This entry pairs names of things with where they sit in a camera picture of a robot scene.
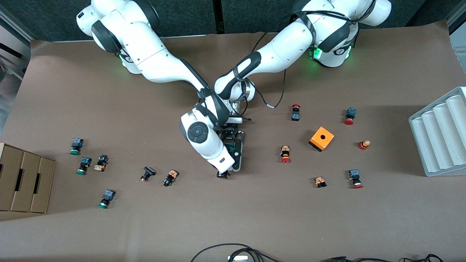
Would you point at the small red pushbutton dark block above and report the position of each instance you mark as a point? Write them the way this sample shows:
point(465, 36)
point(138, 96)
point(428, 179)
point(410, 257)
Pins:
point(295, 116)

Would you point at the orange contact block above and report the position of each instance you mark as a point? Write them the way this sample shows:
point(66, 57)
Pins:
point(320, 181)

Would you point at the green pushbutton with blue block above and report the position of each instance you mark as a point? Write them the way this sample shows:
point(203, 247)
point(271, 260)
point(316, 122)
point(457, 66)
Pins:
point(76, 143)
point(85, 162)
point(108, 195)

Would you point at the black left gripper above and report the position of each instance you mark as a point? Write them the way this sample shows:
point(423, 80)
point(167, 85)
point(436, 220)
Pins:
point(230, 135)

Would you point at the red pushbutton with orange block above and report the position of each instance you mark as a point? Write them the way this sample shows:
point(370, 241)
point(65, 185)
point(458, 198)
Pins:
point(285, 151)

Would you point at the black switch with orange block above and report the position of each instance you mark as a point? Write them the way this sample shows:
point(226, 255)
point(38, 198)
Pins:
point(172, 175)
point(102, 160)

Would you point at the red pushbutton with blue block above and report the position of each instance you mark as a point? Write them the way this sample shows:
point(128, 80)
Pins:
point(354, 174)
point(350, 112)

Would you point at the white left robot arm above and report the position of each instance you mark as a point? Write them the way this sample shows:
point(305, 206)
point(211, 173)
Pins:
point(291, 43)

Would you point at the orange button enclosure box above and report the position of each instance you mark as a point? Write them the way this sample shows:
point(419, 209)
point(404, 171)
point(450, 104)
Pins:
point(316, 139)

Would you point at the white plug connector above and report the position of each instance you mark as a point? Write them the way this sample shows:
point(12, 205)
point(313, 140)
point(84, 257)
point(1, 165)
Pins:
point(238, 258)

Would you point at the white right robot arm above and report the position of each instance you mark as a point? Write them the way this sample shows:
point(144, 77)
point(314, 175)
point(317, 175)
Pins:
point(153, 54)

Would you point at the grey ridged plastic tray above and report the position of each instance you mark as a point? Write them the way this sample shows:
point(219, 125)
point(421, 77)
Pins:
point(440, 134)

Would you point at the brown cardboard box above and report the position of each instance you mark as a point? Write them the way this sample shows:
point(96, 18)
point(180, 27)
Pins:
point(27, 178)

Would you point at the red mushroom button yellow tip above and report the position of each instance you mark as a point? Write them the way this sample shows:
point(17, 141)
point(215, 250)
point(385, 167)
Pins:
point(363, 145)

